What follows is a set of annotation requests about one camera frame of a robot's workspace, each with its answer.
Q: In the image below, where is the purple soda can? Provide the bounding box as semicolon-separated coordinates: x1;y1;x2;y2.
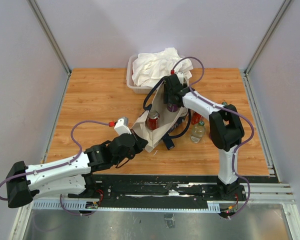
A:
167;102;179;113

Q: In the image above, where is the red soda can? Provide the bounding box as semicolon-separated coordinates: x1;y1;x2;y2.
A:
146;110;160;131
191;111;204;125

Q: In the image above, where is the cream canvas tote bag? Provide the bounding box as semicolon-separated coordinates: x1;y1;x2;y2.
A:
131;77;189;153

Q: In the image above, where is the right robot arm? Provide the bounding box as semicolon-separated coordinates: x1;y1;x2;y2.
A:
163;74;245;200

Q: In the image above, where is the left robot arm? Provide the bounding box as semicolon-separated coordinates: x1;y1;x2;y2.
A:
6;133;148;209

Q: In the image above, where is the white crumpled cloth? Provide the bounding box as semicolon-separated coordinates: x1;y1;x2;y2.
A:
131;47;194;88

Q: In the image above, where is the white plastic basket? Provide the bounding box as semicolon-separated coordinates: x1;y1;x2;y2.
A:
126;54;153;94

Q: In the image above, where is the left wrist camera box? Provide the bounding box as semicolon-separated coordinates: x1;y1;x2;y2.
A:
108;116;132;136

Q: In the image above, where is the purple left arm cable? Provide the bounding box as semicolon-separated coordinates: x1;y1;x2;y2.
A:
0;120;113;217

